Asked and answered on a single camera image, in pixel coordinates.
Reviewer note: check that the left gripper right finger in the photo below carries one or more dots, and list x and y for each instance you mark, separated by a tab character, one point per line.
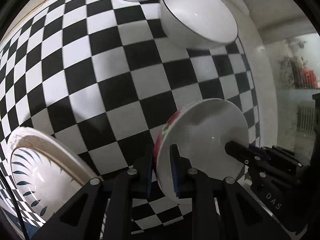
180	175

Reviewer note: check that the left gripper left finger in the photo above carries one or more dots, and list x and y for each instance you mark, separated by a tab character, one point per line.
148	169

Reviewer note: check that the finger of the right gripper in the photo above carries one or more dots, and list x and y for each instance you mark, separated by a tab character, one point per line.
240	152

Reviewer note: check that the white bowl red flowers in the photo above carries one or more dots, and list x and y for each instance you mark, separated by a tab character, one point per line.
200	130

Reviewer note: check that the plain white bowl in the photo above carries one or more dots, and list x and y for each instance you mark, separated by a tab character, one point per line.
198	24

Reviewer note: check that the checkered black white mat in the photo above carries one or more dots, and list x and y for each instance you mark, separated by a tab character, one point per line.
101	77

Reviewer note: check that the white plate blue leaves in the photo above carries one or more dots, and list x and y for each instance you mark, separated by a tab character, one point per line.
46	172

